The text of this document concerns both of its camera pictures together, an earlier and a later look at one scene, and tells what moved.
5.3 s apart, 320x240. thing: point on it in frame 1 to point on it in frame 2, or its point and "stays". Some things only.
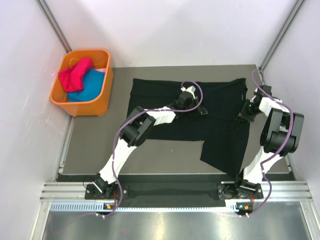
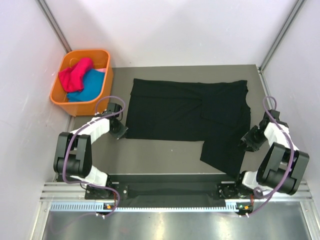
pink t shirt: x=72 y=78 stays
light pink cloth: x=101 y=69 stays
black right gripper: x=243 y=116 to x=252 y=146
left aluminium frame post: x=49 y=17 stays
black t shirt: x=226 y=135 stays
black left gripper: x=200 y=109 to x=122 y=132
